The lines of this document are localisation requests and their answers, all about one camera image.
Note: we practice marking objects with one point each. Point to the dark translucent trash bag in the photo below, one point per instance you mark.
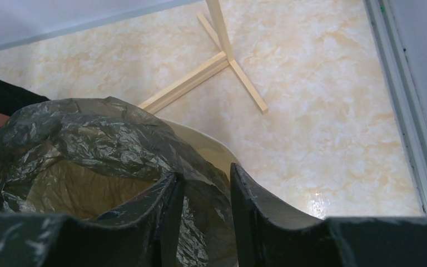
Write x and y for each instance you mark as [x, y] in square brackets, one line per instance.
[65, 162]

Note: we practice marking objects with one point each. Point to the beige plastic trash bin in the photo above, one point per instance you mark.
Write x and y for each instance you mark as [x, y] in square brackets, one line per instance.
[208, 147]

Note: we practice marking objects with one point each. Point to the wooden clothes rack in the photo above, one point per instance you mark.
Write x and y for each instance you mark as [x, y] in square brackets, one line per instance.
[225, 58]

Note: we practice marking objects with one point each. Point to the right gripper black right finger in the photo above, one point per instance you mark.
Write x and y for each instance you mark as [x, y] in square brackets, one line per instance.
[268, 230]

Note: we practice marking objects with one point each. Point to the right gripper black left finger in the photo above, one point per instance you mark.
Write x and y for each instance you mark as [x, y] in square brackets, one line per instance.
[147, 226]

